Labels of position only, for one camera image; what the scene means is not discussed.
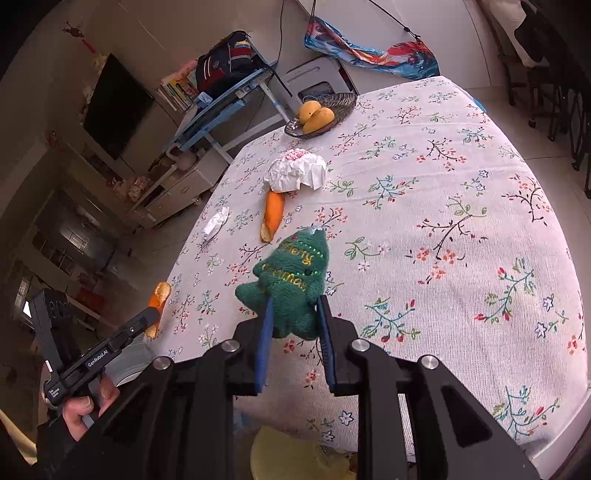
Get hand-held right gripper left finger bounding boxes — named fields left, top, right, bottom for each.
left=69, top=295, right=274, bottom=480

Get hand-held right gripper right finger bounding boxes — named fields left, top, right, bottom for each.
left=318, top=295, right=541, bottom=480

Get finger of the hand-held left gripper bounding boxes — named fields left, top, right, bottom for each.
left=111, top=307, right=162, bottom=354

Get orange peel piece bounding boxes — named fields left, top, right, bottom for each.
left=144, top=281, right=172, bottom=341
left=260, top=191, right=286, bottom=244

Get green plush christmas tree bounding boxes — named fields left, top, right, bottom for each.
left=235, top=226, right=330, bottom=341

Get yellow plastic bin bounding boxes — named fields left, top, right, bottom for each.
left=250, top=425, right=359, bottom=480

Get person's left forearm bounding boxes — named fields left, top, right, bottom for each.
left=0, top=413, right=93, bottom=480

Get person's left hand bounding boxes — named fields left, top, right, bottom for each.
left=61, top=373, right=122, bottom=444

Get small crumpled white tissue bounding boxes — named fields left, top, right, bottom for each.
left=202, top=206, right=230, bottom=244

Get cream television cabinet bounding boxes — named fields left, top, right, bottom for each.
left=128, top=154, right=219, bottom=228

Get floral tablecloth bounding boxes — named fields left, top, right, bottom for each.
left=152, top=75, right=587, bottom=462

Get large crumpled white paper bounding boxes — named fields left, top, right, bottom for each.
left=264, top=148, right=329, bottom=193

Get black flat television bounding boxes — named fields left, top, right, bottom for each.
left=82, top=52, right=156, bottom=161

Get blue study desk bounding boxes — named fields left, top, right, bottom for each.
left=163, top=65, right=296, bottom=164

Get dark woven basket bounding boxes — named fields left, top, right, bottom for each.
left=283, top=92, right=359, bottom=138

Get row of books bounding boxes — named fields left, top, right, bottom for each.
left=158, top=69, right=200, bottom=112

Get white floor appliance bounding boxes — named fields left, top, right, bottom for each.
left=283, top=57, right=360, bottom=105

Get dark blue red backpack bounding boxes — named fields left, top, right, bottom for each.
left=193, top=30, right=256, bottom=97

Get colourful hanging bag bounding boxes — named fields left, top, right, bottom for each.
left=304, top=0, right=442, bottom=82

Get black folding chairs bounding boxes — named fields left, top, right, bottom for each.
left=505, top=0, right=591, bottom=200

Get white sack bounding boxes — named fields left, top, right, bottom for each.
left=487, top=0, right=528, bottom=29

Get red knot wall ornament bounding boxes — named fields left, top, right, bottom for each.
left=62, top=21, right=95, bottom=55

